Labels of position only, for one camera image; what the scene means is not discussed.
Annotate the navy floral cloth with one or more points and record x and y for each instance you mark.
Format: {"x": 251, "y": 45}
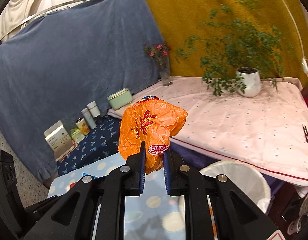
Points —
{"x": 100, "y": 143}

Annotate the mint green tissue box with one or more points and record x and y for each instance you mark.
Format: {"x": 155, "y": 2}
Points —
{"x": 120, "y": 98}

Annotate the white floral card box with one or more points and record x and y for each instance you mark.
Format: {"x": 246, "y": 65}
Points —
{"x": 59, "y": 140}

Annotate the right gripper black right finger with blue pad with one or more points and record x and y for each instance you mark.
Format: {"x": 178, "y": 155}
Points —
{"x": 215, "y": 208}

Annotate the pink table cloth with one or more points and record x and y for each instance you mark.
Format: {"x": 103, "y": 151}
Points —
{"x": 265, "y": 131}

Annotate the small green wrapped box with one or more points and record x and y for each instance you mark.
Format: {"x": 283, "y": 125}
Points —
{"x": 77, "y": 135}

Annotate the white round appliance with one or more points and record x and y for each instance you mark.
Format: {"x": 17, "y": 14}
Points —
{"x": 296, "y": 225}

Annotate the green plant white pot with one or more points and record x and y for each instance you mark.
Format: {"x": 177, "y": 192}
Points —
{"x": 236, "y": 55}

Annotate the white-lined trash bin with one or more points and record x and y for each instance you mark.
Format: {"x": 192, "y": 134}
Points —
{"x": 247, "y": 178}

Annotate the orange plastic bag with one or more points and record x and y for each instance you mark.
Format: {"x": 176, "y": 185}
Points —
{"x": 153, "y": 121}

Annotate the yellow hanging blanket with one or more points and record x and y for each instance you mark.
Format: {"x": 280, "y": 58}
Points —
{"x": 183, "y": 24}

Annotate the blue-grey hanging blanket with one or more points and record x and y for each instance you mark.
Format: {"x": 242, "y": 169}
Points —
{"x": 61, "y": 62}

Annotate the black clip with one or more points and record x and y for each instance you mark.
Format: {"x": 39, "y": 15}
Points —
{"x": 305, "y": 132}

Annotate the tall white tube bottle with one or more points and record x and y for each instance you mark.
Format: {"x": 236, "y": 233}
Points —
{"x": 89, "y": 118}

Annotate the glass vase pink flowers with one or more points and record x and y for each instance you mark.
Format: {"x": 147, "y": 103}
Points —
{"x": 160, "y": 54}

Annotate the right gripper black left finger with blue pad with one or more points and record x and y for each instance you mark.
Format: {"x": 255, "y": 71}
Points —
{"x": 94, "y": 208}

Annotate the white cylindrical jar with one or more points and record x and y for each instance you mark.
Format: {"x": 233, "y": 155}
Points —
{"x": 94, "y": 110}

